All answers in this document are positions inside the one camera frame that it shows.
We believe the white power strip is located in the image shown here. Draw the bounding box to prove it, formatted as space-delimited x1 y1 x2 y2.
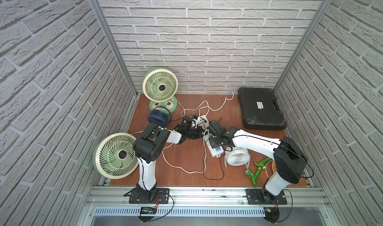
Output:
196 115 224 158

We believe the white fan cable with plug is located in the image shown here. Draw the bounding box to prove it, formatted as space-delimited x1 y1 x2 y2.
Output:
161 128 210 174

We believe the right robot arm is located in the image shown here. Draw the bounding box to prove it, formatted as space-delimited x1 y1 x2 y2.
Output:
207 121 308 198

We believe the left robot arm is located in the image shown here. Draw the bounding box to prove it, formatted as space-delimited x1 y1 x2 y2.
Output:
133 123 187 195

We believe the white small desk fan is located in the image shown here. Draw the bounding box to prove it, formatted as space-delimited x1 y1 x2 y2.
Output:
224 147 250 168

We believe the dark blue small fan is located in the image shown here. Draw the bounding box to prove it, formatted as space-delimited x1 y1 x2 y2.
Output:
148 106 172 127

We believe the orange small fan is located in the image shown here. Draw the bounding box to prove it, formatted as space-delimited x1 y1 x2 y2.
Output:
265 160 277 178

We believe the green fan at left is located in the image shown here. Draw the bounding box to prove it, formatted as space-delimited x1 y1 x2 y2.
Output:
92 133 139 179

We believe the black plastic tool case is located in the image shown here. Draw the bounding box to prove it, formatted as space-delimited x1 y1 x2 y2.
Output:
238 87 287 131

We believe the small black controller box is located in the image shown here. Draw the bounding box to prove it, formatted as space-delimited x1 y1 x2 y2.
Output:
140 207 157 215

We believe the black round connector box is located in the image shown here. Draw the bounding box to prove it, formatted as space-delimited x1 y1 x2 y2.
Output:
264 208 280 224

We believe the black usb cable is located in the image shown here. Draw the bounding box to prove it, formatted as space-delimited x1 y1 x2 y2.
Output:
202 148 225 181

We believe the white power strip cord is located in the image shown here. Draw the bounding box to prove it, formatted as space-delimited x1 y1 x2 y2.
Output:
176 91 235 119

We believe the green fan by back wall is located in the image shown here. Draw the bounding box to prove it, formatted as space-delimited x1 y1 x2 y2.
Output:
142 67 179 114

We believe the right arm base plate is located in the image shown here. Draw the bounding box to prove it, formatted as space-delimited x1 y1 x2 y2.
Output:
245 188 287 205

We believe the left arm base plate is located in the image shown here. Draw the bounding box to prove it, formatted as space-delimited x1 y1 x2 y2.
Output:
129 186 170 204

